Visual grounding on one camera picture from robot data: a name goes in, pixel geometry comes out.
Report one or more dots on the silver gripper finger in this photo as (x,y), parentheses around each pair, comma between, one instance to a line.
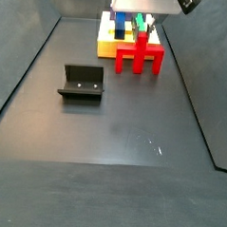
(135,29)
(150,29)

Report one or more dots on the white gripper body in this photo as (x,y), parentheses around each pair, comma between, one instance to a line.
(149,6)

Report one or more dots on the red cross-shaped block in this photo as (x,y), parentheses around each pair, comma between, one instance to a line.
(140,50)

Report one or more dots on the yellow base board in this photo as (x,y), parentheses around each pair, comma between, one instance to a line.
(106,43)

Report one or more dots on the green long block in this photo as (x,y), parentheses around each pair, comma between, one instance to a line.
(140,22)

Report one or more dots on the blue long block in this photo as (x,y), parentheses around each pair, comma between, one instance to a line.
(119,26)

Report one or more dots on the purple cross-shaped block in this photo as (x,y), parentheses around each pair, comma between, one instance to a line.
(112,14)

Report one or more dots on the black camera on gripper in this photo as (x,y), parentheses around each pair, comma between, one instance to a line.
(188,5)

